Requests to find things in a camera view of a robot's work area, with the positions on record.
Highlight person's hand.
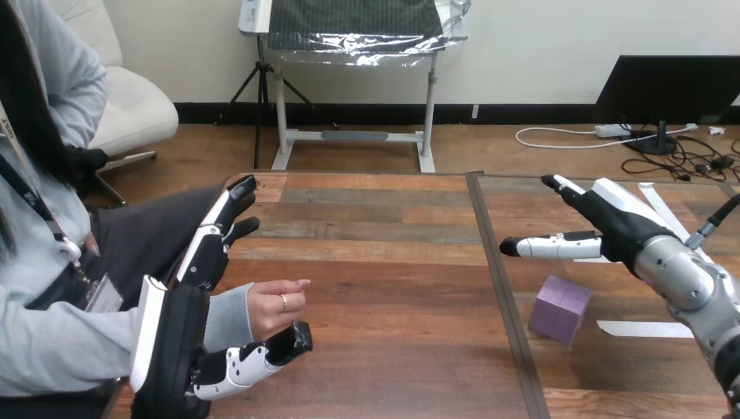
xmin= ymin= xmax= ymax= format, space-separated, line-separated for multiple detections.
xmin=246 ymin=278 xmax=312 ymax=343

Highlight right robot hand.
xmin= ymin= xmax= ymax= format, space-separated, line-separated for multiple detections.
xmin=499 ymin=174 xmax=681 ymax=279

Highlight white desk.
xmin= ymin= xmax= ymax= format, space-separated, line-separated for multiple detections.
xmin=237 ymin=0 xmax=470 ymax=174

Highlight dark screen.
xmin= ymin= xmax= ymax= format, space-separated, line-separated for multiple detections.
xmin=594 ymin=54 xmax=740 ymax=156

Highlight purple block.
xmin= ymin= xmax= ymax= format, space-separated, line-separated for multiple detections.
xmin=527 ymin=275 xmax=593 ymax=347

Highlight person's forearm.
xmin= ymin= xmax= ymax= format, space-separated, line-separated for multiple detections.
xmin=0 ymin=282 xmax=255 ymax=400

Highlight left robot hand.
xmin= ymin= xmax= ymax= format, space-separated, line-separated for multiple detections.
xmin=129 ymin=175 xmax=314 ymax=419

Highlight black cable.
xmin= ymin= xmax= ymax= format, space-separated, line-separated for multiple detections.
xmin=684 ymin=193 xmax=740 ymax=251

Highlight black tripod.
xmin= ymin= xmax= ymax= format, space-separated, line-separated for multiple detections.
xmin=216 ymin=34 xmax=340 ymax=170

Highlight white power strip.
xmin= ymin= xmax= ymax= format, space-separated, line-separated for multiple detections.
xmin=593 ymin=122 xmax=633 ymax=140

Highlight person's body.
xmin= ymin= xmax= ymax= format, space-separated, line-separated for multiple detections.
xmin=0 ymin=0 xmax=228 ymax=419

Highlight tangle of cables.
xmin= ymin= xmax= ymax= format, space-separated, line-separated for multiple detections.
xmin=514 ymin=121 xmax=740 ymax=184

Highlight white cushioned chair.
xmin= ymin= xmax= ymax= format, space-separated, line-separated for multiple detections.
xmin=49 ymin=0 xmax=180 ymax=207

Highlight foil sheet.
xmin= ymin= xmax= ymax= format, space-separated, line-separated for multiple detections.
xmin=266 ymin=0 xmax=471 ymax=67

